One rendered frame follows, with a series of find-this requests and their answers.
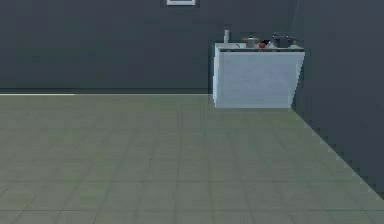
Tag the pale blue kitchen counter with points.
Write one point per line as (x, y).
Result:
(256, 78)

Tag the silver lidded pot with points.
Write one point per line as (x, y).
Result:
(251, 41)

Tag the dark grey coffee machine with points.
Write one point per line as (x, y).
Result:
(282, 40)

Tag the white framed wall picture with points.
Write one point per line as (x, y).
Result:
(181, 2)

